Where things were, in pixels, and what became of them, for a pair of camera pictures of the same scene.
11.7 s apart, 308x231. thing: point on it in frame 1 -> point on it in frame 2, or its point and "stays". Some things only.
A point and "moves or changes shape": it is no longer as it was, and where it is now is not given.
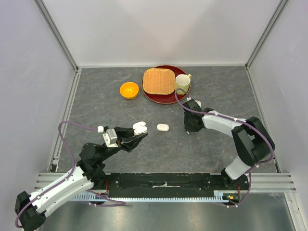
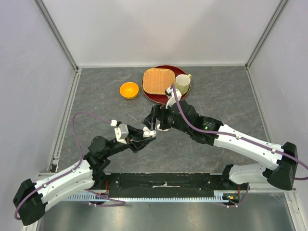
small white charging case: x=139 y=128 moves or changes shape
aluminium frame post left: x=57 y=33 stays
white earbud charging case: x=162 y=127 stays
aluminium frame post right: x=275 y=15 stays
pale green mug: x=182 y=81 stays
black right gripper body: x=188 y=125 -> x=165 y=116
